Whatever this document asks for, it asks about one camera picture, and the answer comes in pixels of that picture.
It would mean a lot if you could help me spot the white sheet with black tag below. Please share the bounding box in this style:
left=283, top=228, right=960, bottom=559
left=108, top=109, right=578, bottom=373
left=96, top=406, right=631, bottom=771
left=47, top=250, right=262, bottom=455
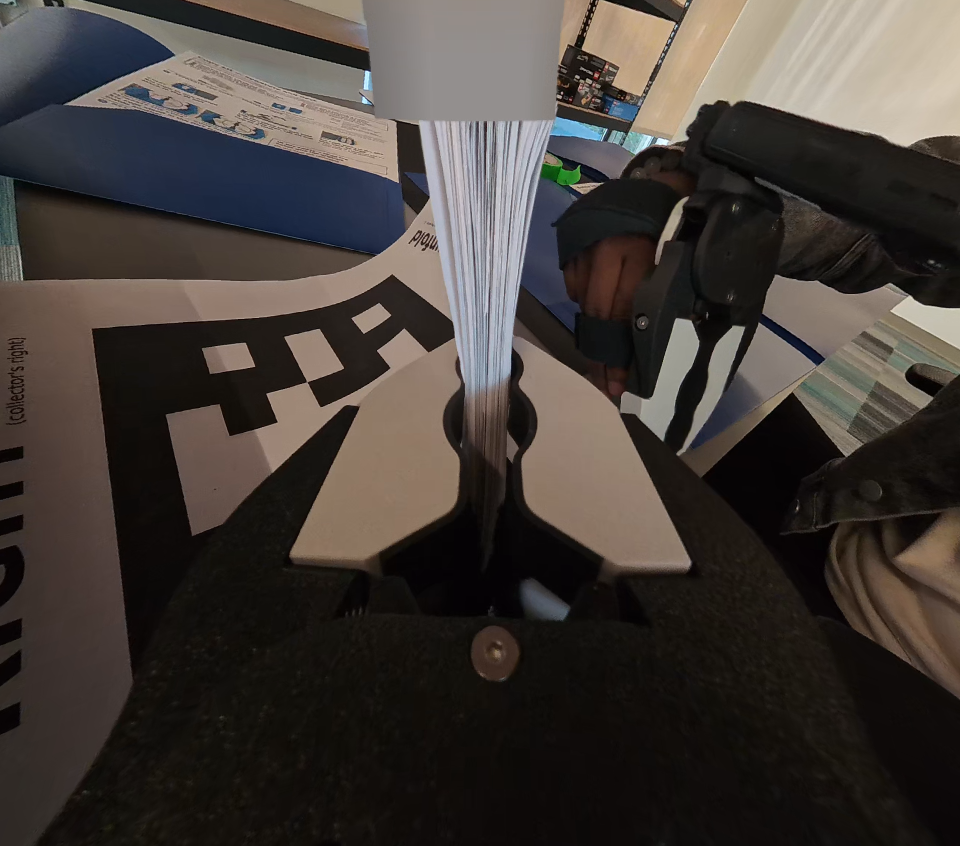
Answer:
left=0, top=197, right=541, bottom=846

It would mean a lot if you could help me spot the person's beige shirt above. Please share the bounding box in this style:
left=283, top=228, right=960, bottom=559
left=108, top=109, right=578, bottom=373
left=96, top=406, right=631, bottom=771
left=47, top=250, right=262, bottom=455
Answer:
left=823, top=501, right=960, bottom=697

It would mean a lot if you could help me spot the person's right forearm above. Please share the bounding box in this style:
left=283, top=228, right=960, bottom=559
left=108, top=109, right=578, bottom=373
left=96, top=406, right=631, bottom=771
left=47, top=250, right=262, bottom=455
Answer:
left=776, top=137, right=960, bottom=307

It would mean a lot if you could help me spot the white printed instruction sheet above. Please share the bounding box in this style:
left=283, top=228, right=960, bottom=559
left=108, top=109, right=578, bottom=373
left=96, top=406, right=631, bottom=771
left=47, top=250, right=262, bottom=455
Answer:
left=66, top=51, right=400, bottom=181

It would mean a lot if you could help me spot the person's dark denim jacket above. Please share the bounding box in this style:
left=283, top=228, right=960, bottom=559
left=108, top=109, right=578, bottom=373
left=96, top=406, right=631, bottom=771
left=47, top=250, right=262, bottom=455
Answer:
left=780, top=373, right=960, bottom=536

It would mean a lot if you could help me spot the person's right hand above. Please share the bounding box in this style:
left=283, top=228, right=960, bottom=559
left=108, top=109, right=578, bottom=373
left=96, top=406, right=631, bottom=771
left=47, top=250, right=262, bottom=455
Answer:
left=553, top=144, right=695, bottom=399

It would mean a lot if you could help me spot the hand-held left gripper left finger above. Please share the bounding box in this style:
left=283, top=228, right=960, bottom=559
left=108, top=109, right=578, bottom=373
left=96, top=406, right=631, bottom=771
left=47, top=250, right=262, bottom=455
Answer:
left=287, top=338, right=465, bottom=575

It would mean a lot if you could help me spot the pile of dark boxes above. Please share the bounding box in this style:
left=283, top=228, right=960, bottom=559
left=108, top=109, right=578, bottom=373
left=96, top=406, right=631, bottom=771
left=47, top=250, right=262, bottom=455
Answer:
left=555, top=43, right=645, bottom=116

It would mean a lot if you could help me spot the stack of white papers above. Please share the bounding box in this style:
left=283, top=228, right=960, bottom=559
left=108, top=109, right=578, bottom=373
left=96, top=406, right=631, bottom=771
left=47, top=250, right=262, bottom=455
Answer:
left=418, top=118, right=558, bottom=566

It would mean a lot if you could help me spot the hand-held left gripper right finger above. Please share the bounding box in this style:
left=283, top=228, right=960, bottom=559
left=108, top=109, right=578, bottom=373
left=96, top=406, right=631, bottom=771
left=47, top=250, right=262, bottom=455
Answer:
left=511, top=336, right=694, bottom=585

